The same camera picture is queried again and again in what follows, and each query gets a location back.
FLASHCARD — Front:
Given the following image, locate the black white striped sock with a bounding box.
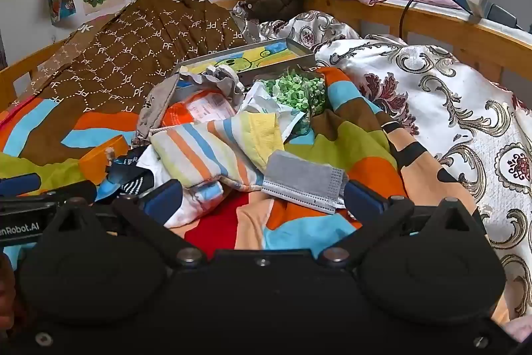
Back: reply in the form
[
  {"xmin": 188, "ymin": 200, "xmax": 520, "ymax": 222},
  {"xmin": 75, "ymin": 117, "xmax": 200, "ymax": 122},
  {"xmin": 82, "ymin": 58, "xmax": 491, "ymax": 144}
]
[{"xmin": 105, "ymin": 154, "xmax": 155, "ymax": 198}]

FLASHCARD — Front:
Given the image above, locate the orange plastic bag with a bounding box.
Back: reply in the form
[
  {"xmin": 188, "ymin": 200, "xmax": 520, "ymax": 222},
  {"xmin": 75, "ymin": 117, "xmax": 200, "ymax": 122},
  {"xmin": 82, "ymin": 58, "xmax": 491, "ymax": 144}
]
[{"xmin": 163, "ymin": 90, "xmax": 238, "ymax": 128}]

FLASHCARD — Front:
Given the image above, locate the white floral quilt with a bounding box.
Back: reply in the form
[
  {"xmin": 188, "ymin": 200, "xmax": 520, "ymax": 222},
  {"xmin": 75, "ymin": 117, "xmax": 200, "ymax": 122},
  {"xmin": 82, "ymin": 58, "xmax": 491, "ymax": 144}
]
[{"xmin": 230, "ymin": 1, "xmax": 532, "ymax": 319}]

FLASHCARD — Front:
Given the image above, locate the striped towel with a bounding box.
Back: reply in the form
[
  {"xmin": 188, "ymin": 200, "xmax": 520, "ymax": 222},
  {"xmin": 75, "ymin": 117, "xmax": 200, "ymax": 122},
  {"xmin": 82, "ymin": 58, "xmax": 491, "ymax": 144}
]
[{"xmin": 150, "ymin": 117, "xmax": 267, "ymax": 190}]

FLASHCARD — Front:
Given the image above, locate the green paper star bag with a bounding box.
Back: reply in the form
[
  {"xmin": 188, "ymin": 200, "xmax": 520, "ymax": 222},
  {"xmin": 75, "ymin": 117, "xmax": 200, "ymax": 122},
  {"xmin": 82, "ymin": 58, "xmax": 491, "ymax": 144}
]
[{"xmin": 263, "ymin": 65, "xmax": 328, "ymax": 119}]

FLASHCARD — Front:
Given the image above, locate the brown patterned blanket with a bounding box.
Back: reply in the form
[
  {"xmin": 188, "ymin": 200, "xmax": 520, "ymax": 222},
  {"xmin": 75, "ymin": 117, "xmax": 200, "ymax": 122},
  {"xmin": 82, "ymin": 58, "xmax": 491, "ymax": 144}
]
[{"xmin": 25, "ymin": 0, "xmax": 251, "ymax": 119}]

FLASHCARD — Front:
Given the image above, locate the colourful striped blanket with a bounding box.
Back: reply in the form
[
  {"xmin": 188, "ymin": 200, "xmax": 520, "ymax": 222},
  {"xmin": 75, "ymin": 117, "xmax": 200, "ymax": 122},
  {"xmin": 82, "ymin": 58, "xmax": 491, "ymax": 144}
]
[{"xmin": 0, "ymin": 66, "xmax": 513, "ymax": 323}]

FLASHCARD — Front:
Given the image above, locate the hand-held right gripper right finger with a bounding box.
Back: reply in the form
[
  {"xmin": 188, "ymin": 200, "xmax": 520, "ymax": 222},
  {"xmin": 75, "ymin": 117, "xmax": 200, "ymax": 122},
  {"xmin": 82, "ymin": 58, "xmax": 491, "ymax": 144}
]
[{"xmin": 317, "ymin": 179, "xmax": 488, "ymax": 269}]

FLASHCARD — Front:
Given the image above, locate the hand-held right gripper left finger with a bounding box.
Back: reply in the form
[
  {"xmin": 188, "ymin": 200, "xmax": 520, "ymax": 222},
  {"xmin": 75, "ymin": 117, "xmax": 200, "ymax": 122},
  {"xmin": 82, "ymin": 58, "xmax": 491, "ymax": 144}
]
[{"xmin": 42, "ymin": 179, "xmax": 207, "ymax": 269}]

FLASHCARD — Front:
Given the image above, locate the white paper bag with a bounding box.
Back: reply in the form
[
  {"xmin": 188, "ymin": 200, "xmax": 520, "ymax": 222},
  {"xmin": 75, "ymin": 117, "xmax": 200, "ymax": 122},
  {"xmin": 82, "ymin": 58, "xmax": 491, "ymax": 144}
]
[{"xmin": 240, "ymin": 82, "xmax": 313, "ymax": 140}]

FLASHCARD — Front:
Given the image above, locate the wooden bed frame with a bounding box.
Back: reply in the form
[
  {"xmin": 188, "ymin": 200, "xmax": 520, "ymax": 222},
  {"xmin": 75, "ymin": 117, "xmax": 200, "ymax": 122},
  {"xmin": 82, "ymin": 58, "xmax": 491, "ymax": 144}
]
[{"xmin": 0, "ymin": 0, "xmax": 532, "ymax": 111}]

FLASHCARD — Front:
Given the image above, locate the grey drawstring bag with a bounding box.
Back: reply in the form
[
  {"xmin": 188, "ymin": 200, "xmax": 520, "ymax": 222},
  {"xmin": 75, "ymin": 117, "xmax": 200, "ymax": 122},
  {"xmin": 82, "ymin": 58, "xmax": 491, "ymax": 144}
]
[{"xmin": 132, "ymin": 78, "xmax": 180, "ymax": 148}]

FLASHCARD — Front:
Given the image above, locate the yellow cloth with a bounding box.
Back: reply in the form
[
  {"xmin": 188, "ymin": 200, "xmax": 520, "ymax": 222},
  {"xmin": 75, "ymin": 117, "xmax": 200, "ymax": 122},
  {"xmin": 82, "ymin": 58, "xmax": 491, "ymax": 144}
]
[{"xmin": 246, "ymin": 111, "xmax": 287, "ymax": 171}]

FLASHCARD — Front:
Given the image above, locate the small orange box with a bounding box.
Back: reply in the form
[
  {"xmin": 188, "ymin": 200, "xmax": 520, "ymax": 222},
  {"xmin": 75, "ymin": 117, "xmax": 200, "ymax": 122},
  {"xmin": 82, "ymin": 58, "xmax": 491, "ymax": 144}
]
[{"xmin": 78, "ymin": 134, "xmax": 130, "ymax": 186}]

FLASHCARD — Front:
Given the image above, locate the grey face mask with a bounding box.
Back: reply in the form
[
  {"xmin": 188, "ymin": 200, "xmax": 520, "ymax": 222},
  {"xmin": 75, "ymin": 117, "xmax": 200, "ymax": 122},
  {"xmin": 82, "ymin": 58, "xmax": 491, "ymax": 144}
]
[{"xmin": 261, "ymin": 149, "xmax": 348, "ymax": 215}]

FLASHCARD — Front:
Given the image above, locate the grey mattress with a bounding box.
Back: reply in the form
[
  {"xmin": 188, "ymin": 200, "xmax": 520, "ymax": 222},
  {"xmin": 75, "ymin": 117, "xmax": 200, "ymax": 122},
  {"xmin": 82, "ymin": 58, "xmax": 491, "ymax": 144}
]
[{"xmin": 384, "ymin": 0, "xmax": 532, "ymax": 36}]

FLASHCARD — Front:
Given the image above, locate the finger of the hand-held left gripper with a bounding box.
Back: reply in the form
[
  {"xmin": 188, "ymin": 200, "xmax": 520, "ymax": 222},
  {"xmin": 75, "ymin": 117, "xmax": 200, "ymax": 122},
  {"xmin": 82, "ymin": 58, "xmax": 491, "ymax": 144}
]
[{"xmin": 0, "ymin": 173, "xmax": 43, "ymax": 198}]

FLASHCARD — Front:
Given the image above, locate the grey cartoon box tray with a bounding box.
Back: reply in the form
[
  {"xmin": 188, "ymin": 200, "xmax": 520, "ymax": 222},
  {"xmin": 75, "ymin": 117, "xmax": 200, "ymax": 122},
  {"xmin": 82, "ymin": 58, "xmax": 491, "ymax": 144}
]
[{"xmin": 175, "ymin": 38, "xmax": 317, "ymax": 88}]

